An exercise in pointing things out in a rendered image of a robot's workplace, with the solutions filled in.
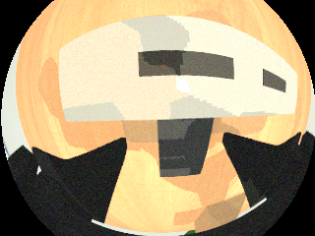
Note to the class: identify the black two-prong plug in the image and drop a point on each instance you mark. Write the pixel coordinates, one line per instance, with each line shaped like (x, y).
(182, 145)

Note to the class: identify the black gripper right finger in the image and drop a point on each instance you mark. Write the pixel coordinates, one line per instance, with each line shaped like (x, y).
(257, 164)

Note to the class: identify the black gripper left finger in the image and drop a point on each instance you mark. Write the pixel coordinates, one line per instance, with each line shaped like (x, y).
(90, 177)

